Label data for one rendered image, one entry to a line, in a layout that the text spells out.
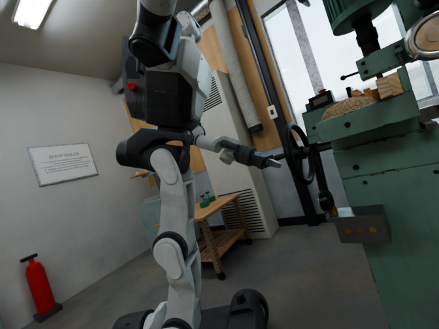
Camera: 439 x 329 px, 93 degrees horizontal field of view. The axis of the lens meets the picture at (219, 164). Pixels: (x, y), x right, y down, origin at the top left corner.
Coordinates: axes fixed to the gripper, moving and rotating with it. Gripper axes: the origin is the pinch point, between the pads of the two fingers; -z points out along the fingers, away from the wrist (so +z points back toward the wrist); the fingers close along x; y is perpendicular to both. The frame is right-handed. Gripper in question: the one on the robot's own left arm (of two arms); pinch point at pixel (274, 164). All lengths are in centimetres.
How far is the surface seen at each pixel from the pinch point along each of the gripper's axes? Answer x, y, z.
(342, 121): 20.0, 22.3, -23.7
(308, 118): -3.0, 20.7, -8.8
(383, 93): 29, 29, -31
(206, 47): -117, 78, 154
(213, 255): -25, -92, 42
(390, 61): -7, 42, -28
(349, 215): 17.2, -3.3, -31.8
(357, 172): 10.7, 7.9, -30.2
